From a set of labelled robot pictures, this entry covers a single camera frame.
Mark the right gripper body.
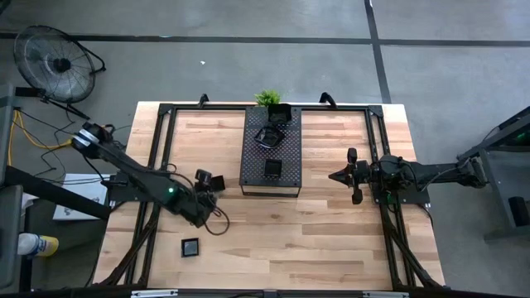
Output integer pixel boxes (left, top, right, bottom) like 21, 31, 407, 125
346, 147, 366, 206

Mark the green plant in white pot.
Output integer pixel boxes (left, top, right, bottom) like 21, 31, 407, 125
253, 89, 282, 108

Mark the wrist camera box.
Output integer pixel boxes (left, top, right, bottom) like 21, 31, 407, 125
360, 161, 376, 185
194, 168, 214, 186

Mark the silver aluminium bracket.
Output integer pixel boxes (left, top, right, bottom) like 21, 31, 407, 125
131, 289, 180, 298
362, 291, 410, 298

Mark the right side equipment cart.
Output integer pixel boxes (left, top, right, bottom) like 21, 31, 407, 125
456, 105, 530, 242

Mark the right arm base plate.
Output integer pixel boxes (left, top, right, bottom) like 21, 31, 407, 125
371, 188, 431, 207

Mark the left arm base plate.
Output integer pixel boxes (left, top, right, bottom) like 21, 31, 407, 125
106, 172, 166, 204

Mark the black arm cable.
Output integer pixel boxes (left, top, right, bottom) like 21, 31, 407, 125
202, 204, 231, 237

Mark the black perforated metal shelf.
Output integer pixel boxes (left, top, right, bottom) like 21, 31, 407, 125
238, 105, 303, 199

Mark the small black square plate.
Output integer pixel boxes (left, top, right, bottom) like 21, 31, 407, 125
263, 158, 284, 179
210, 175, 227, 194

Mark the deep black square plate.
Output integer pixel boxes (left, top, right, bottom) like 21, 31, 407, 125
181, 237, 200, 259
267, 103, 292, 126

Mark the white and yellow bottle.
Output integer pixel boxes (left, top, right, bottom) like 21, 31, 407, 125
17, 232, 60, 258

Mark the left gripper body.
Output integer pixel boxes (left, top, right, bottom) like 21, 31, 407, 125
179, 187, 221, 228

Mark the white box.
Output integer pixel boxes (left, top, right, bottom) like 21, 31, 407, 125
52, 172, 113, 222

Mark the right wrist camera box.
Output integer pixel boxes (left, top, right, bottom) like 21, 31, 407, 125
360, 161, 376, 185

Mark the black metal table frame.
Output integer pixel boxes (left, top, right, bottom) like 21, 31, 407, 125
94, 102, 446, 291

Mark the black floor fan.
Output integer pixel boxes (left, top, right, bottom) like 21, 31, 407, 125
12, 24, 107, 104

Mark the yellow cable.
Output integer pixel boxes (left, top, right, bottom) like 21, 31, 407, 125
7, 109, 75, 166

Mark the black leaf-shaped plate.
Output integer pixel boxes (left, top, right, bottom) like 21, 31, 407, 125
256, 126, 287, 148
253, 128, 282, 151

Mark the equipment cart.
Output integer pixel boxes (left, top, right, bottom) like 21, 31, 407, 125
0, 82, 113, 293
456, 105, 530, 242

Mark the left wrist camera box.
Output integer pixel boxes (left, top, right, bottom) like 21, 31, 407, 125
194, 168, 214, 186

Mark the left side equipment cart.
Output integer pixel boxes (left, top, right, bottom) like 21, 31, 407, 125
0, 82, 113, 293

